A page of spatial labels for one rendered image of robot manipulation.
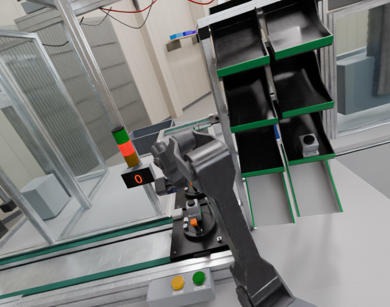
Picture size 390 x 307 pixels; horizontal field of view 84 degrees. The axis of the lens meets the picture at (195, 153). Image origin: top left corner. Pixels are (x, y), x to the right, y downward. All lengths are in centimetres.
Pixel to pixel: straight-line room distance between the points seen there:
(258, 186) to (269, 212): 10
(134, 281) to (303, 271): 57
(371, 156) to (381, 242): 77
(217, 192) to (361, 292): 61
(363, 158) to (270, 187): 90
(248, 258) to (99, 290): 63
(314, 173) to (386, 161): 90
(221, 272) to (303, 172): 45
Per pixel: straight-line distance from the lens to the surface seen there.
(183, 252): 86
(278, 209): 84
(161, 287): 83
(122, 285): 91
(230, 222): 39
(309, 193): 87
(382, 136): 164
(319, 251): 94
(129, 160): 88
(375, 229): 103
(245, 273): 45
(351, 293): 87
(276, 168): 71
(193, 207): 84
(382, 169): 177
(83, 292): 99
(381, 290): 89
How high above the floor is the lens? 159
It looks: 25 degrees down
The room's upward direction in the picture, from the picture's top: 18 degrees counter-clockwise
